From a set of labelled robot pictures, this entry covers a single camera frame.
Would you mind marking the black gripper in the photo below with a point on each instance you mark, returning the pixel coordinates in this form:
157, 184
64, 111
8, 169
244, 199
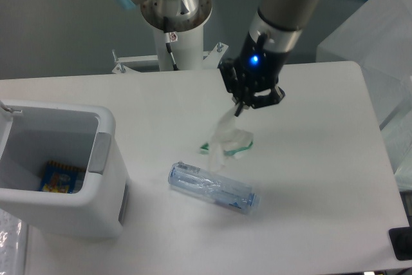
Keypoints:
259, 70

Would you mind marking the clear plastic wrapper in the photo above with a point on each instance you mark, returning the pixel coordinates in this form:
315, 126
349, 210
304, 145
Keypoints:
226, 141

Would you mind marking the clear plastic water bottle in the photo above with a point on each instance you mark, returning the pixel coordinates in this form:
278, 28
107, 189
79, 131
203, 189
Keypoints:
213, 188

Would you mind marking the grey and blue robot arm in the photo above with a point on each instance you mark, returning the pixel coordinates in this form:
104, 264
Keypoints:
276, 26

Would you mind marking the white trash can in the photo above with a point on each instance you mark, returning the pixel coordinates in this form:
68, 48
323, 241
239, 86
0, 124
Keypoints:
33, 133

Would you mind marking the translucent white plastic box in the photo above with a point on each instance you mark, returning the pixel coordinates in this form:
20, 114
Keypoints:
378, 38

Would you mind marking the black device at edge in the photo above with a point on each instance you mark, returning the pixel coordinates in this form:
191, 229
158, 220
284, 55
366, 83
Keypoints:
401, 242

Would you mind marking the blue yellow snack packet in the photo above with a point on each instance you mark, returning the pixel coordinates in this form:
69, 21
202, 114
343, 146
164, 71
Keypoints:
59, 178

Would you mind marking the clear plastic sheet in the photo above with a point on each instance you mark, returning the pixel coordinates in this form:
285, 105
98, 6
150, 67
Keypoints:
14, 234

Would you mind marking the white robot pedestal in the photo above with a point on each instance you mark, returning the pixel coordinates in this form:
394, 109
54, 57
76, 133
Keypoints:
178, 48

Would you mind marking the white base frame bracket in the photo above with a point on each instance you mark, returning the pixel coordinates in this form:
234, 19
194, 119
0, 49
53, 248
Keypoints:
150, 63

